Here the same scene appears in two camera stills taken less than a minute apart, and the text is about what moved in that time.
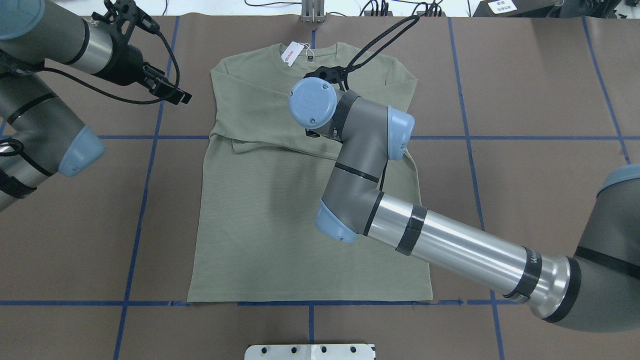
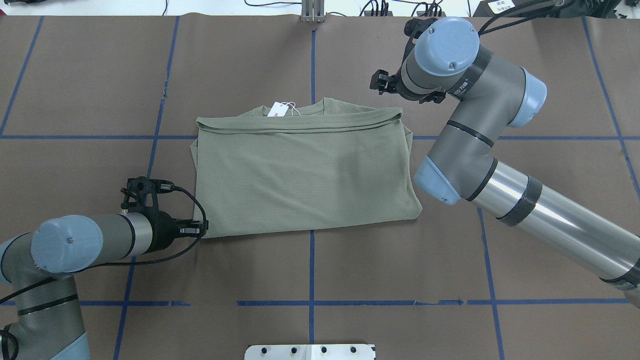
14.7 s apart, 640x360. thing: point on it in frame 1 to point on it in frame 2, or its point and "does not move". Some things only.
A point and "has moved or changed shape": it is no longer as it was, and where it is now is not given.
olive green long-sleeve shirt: [255, 237] has moved or changed shape
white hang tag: [291, 53] to [278, 109]
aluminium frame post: [313, 11] does not move
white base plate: [339, 351] does not move
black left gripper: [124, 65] to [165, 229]
